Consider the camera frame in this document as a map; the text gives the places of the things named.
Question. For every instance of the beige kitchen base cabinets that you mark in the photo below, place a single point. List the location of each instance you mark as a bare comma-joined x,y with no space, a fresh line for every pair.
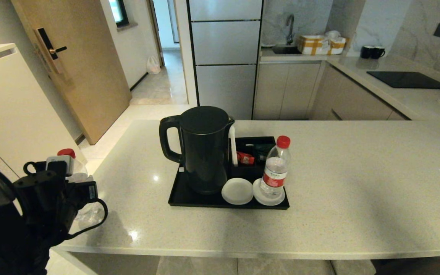
285,91

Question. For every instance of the black electric kettle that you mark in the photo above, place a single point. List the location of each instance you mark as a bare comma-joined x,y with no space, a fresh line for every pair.
204,152

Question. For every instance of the cardboard box with yellow tape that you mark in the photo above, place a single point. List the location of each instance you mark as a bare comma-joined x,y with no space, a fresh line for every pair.
313,44

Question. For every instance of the black induction cooktop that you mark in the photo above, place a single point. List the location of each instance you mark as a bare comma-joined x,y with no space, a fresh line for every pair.
408,79

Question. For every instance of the white crumpled plastic bag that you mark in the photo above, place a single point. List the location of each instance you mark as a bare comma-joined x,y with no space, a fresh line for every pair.
334,34

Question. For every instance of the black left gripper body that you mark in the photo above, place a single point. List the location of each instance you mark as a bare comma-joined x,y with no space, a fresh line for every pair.
80,196

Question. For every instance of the chrome kitchen faucet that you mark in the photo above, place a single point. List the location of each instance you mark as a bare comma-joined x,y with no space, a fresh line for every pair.
290,35

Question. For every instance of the light wooden door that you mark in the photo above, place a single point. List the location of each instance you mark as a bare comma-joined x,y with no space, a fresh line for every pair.
86,76

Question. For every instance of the black mug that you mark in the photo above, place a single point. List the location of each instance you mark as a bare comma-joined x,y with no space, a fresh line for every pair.
377,52
366,52

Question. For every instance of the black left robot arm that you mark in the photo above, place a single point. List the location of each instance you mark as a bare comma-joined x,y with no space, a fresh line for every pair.
10,221

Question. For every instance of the dark framed window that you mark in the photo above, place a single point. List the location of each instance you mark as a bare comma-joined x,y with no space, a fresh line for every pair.
117,11

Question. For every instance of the black condiment holder box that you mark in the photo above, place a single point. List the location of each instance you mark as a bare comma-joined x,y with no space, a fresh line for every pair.
260,142

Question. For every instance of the white tied plastic bag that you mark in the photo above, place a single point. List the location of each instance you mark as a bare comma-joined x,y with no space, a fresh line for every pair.
153,65

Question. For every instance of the white paper coaster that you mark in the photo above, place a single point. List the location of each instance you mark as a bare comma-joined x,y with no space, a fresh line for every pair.
237,191
257,196

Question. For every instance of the black serving tray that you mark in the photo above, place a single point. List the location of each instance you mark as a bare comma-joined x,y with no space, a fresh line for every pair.
193,200

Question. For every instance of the silver refrigerator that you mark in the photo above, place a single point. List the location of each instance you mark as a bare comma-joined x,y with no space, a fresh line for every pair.
225,57

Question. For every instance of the white cabinet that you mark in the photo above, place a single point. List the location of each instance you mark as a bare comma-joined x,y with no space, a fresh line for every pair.
13,114

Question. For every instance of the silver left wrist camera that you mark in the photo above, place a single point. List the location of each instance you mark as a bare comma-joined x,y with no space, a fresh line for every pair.
60,163

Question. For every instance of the white stick sachet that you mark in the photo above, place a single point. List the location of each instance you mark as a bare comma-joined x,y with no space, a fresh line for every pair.
233,147

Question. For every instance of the steel kitchen sink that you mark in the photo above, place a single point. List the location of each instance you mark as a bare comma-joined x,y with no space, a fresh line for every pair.
286,49

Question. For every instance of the red-capped plastic water bottle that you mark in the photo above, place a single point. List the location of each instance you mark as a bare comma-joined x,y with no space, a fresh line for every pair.
275,172
78,168

